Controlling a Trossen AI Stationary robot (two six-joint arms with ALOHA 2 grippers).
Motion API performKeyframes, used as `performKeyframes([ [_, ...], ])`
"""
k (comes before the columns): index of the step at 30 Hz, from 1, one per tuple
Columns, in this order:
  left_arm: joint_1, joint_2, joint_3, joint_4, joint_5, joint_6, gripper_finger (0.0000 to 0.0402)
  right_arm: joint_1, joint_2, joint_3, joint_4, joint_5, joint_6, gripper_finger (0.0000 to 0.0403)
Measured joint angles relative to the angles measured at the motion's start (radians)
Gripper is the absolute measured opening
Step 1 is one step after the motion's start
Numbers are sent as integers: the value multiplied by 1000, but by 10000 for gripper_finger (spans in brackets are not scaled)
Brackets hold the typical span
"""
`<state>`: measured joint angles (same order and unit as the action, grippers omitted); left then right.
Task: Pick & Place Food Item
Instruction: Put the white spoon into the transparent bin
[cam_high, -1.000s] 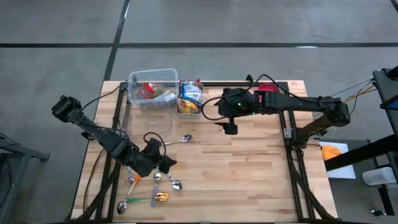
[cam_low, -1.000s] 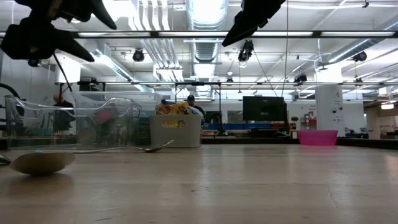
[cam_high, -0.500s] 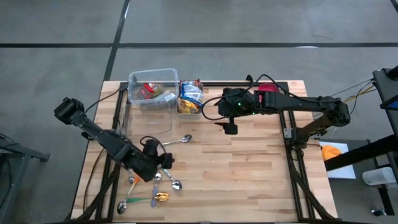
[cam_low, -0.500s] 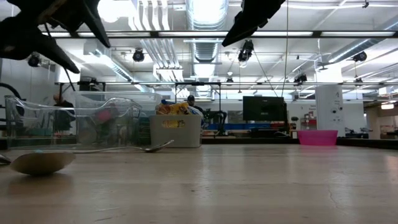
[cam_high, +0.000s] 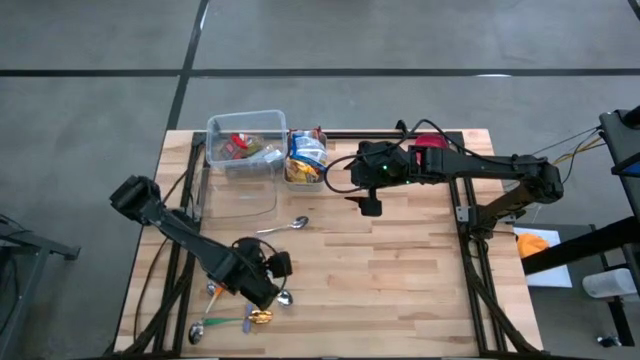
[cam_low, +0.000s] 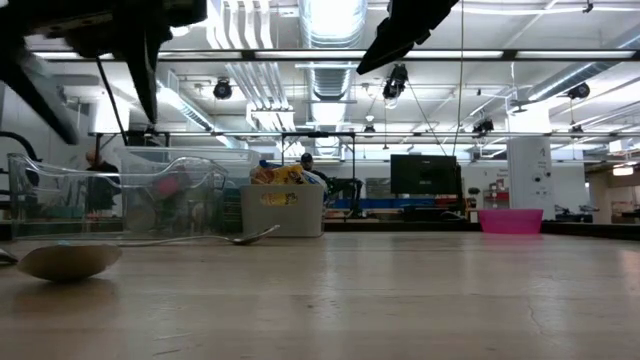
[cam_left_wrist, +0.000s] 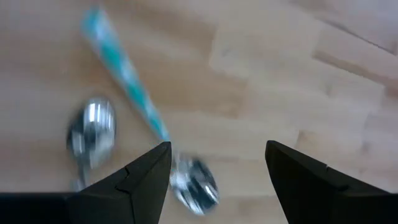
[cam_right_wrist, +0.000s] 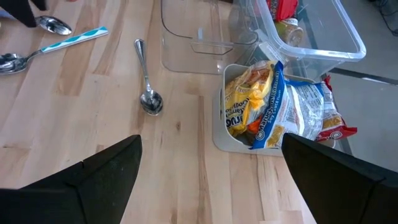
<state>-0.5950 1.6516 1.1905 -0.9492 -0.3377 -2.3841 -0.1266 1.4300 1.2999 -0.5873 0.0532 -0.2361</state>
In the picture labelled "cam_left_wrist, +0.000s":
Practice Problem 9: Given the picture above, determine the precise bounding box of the spoon with purple handle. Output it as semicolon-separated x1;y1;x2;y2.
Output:
65;96;118;192

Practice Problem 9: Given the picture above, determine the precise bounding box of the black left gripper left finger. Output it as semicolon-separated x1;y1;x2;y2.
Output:
0;141;173;224

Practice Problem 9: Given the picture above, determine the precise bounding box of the spoon with teal patterned handle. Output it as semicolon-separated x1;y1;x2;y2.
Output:
80;6;221;216

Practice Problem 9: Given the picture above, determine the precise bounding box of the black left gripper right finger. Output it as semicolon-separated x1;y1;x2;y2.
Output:
265;139;398;224

